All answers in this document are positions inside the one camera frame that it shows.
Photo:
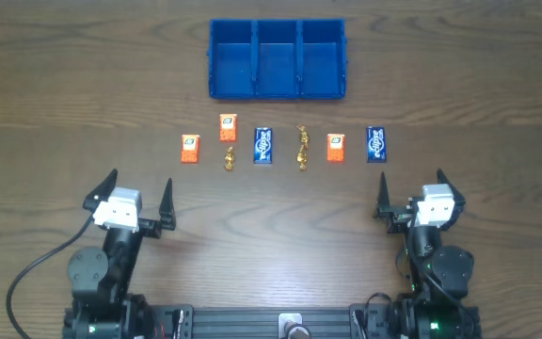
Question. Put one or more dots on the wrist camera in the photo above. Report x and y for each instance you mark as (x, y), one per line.
(118, 209)
(435, 205)

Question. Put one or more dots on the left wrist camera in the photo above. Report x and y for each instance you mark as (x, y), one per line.
(118, 209)

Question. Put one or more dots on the blue candy pack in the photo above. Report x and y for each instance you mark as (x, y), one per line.
(376, 144)
(262, 146)

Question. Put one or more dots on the orange candy box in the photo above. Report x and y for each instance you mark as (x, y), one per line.
(228, 129)
(336, 150)
(190, 150)

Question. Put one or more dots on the mounting rail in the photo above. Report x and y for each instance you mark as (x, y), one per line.
(243, 322)

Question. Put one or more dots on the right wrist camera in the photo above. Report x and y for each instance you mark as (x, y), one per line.
(435, 205)

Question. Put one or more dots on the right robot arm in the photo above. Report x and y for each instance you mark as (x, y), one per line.
(452, 273)

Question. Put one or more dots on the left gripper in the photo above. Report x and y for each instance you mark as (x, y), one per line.
(149, 228)

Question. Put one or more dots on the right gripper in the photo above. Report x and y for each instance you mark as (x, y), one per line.
(398, 219)

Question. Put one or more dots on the gold candy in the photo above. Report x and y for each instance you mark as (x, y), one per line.
(303, 136)
(302, 159)
(229, 159)

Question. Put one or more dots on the blue tray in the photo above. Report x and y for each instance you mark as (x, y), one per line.
(275, 70)

